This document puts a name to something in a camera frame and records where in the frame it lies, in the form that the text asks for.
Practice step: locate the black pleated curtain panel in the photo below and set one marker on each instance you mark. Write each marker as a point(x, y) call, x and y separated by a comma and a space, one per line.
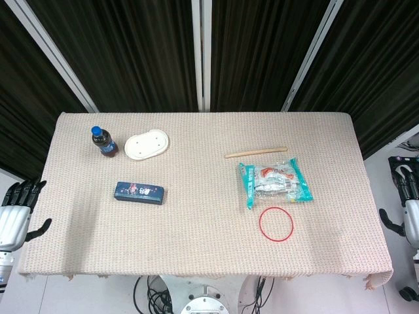
point(258, 55)
point(131, 55)
point(26, 114)
point(376, 72)

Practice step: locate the white frame post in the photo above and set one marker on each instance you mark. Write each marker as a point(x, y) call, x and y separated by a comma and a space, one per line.
point(311, 55)
point(55, 55)
point(201, 55)

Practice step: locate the white equipment frame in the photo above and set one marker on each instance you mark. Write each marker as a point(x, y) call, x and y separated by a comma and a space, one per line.
point(406, 139)

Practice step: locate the beige textured tablecloth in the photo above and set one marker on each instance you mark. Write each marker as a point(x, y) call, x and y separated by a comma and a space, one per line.
point(203, 202)

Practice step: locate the teal clear snack bag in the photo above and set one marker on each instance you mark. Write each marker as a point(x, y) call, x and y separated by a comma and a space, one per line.
point(275, 184)

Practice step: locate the white oval plastic tray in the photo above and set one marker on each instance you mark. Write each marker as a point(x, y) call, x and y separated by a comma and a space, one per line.
point(146, 144)

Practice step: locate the blue rectangular box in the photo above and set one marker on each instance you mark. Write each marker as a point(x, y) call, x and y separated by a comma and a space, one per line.
point(139, 193)

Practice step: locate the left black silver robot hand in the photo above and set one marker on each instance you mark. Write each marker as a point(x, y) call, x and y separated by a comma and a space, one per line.
point(14, 225)

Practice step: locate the black caster wheel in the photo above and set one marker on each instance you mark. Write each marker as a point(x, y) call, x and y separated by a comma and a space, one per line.
point(407, 293)

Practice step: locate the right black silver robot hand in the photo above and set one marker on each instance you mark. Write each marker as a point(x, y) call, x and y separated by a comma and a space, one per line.
point(412, 219)

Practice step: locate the cola bottle with blue cap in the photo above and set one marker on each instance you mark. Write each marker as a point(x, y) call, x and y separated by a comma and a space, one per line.
point(106, 147)

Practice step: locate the wooden stick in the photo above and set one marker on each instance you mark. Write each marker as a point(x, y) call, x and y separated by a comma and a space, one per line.
point(255, 152)

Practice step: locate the white silver robot base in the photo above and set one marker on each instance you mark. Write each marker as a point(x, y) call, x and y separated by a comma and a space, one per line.
point(204, 301)

